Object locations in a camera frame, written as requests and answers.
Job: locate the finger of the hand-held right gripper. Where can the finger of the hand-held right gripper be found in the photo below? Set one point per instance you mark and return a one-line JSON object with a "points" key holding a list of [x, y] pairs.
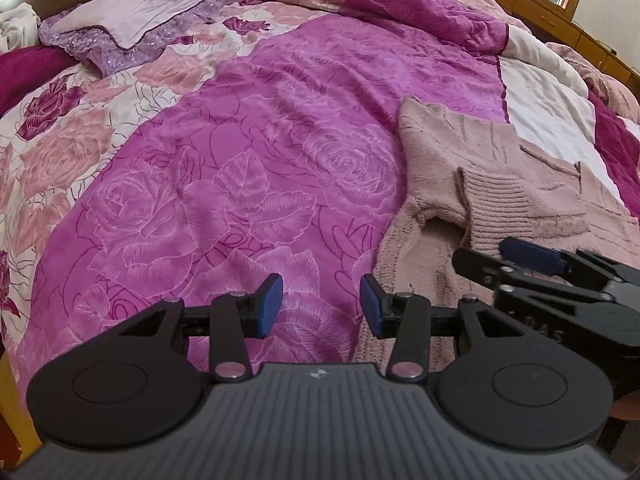
{"points": [[480, 267], [530, 255]]}

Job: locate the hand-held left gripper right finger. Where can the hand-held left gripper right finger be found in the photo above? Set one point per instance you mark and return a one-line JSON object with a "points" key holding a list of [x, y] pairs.
{"points": [[372, 306]]}

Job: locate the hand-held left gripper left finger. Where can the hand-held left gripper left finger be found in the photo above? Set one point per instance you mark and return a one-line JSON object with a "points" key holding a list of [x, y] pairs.
{"points": [[270, 306]]}

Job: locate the pink knit cardigan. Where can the pink knit cardigan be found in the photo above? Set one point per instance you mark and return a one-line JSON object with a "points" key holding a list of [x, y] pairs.
{"points": [[450, 160]]}

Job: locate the purple floral bedspread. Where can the purple floral bedspread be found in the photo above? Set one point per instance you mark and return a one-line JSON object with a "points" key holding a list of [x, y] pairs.
{"points": [[250, 135]]}

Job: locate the lilac pillow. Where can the lilac pillow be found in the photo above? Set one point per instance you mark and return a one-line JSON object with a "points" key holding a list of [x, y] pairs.
{"points": [[150, 5]]}

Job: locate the maroon cloth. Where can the maroon cloth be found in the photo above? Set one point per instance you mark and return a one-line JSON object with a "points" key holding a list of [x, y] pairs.
{"points": [[25, 70]]}

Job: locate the white cloth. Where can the white cloth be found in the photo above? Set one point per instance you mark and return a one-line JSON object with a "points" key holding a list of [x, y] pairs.
{"points": [[17, 25]]}

